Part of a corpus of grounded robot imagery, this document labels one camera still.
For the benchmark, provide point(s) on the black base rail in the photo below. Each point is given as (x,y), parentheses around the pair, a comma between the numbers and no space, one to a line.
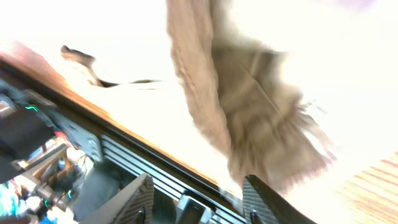
(198,200)

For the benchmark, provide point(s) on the beige shorts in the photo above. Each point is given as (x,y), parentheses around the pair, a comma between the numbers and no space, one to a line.
(238,101)

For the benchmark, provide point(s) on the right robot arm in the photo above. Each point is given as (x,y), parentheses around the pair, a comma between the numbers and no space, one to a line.
(62,165)

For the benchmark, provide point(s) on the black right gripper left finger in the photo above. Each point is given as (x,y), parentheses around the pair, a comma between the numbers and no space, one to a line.
(132,205)

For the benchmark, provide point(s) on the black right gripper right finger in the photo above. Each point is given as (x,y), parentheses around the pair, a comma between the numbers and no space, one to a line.
(263,205)

